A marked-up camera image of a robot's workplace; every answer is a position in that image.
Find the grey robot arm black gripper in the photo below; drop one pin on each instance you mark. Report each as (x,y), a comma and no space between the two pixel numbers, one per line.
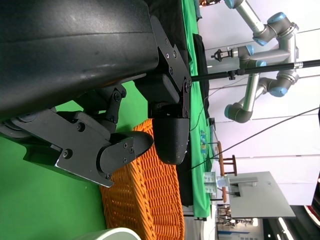
(262,56)

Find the brown wooden chair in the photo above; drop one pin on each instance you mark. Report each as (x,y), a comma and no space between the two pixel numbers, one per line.
(220,160)

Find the pale green bowl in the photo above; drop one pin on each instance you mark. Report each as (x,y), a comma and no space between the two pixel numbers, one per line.
(112,235)

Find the green tablecloth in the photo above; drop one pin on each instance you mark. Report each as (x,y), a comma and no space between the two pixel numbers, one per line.
(37,200)

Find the grey flat monitor panel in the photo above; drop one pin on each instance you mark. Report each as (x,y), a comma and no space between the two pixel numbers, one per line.
(262,200)

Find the green cloth with cartoon print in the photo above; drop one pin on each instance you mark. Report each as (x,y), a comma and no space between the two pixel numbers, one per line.
(200,200)

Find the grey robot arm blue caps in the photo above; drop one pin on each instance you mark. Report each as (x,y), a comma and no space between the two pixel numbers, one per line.
(251,95)
(250,13)

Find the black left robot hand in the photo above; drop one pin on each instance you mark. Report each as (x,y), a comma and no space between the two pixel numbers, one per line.
(75,50)

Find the clear plastic container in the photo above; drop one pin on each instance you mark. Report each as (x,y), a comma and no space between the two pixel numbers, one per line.
(222,182)

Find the orange wicker basket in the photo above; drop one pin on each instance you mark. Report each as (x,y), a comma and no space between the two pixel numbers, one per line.
(150,200)

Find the small white green box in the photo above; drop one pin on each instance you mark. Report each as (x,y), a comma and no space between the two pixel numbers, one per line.
(210,177)
(211,188)

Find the black pole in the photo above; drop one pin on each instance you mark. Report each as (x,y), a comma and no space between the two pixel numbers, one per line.
(275,67)

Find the red white curved rail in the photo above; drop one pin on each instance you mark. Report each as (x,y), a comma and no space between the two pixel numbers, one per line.
(312,211)

